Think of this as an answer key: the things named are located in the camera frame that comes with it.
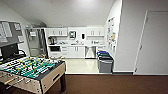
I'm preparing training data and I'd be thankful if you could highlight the stainless steel refrigerator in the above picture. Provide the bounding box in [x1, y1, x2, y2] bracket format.
[25, 27, 48, 58]

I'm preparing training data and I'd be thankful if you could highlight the green foosball table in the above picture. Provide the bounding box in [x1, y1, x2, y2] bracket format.
[0, 55, 67, 94]

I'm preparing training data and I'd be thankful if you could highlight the white door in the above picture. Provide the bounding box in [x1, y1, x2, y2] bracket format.
[133, 9, 168, 76]

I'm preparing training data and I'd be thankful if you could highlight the white drawer steel handle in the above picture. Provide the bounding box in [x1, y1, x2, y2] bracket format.
[60, 46, 69, 50]
[60, 52, 69, 59]
[60, 49, 69, 54]
[49, 51, 62, 58]
[96, 45, 106, 50]

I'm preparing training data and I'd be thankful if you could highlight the white paper note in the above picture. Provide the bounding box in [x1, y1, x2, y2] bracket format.
[29, 31, 37, 37]

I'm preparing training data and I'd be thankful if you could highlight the white double-door base cabinet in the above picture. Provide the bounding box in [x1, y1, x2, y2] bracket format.
[67, 45, 86, 59]

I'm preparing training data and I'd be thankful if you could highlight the grey bulletin board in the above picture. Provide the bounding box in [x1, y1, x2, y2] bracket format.
[0, 20, 26, 45]

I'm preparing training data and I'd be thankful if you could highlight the green-lidded bin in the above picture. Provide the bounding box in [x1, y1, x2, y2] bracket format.
[97, 53, 113, 59]

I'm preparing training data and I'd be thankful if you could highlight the black monitor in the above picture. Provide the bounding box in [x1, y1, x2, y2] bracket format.
[0, 42, 20, 62]

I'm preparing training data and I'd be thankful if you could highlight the colourful wall poster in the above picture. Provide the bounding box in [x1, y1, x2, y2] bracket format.
[107, 17, 117, 44]

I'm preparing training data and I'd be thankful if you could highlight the stainless steel dishwasher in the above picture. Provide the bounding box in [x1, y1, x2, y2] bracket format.
[84, 46, 97, 60]

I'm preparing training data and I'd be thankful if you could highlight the blue-lidded bin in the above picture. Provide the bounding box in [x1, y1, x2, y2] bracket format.
[97, 50, 110, 55]

